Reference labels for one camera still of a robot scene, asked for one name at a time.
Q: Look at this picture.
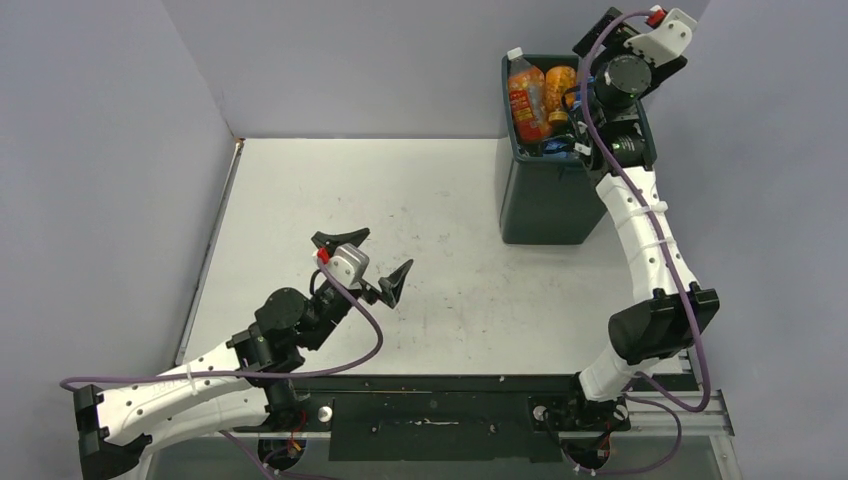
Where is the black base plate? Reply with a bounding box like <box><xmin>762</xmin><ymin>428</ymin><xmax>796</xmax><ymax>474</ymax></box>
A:
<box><xmin>234</xmin><ymin>375</ymin><xmax>630</xmax><ymax>463</ymax></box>

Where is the orange juice bottle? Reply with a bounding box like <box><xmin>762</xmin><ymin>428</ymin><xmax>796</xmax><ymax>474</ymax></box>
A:
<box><xmin>544</xmin><ymin>65</ymin><xmax>577</xmax><ymax>127</ymax></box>

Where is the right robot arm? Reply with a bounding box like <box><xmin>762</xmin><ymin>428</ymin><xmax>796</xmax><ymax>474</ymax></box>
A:
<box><xmin>495</xmin><ymin>6</ymin><xmax>719</xmax><ymax>428</ymax></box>

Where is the dark green plastic bin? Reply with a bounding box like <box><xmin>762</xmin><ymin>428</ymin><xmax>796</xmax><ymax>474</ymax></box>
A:
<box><xmin>496</xmin><ymin>54</ymin><xmax>656</xmax><ymax>245</ymax></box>

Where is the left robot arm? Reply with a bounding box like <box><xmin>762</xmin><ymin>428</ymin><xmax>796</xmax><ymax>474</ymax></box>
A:
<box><xmin>61</xmin><ymin>228</ymin><xmax>414</xmax><ymax>479</ymax></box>

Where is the large orange label bottle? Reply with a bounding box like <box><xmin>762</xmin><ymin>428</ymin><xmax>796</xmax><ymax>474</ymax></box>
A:
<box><xmin>506</xmin><ymin>47</ymin><xmax>552</xmax><ymax>144</ymax></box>

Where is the slim blue label bottle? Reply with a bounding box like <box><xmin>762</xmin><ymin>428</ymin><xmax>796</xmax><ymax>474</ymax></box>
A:
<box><xmin>539</xmin><ymin>135</ymin><xmax>580</xmax><ymax>162</ymax></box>

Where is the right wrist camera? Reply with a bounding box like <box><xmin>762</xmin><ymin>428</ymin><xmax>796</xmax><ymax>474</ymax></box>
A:
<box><xmin>624</xmin><ymin>5</ymin><xmax>698</xmax><ymax>67</ymax></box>

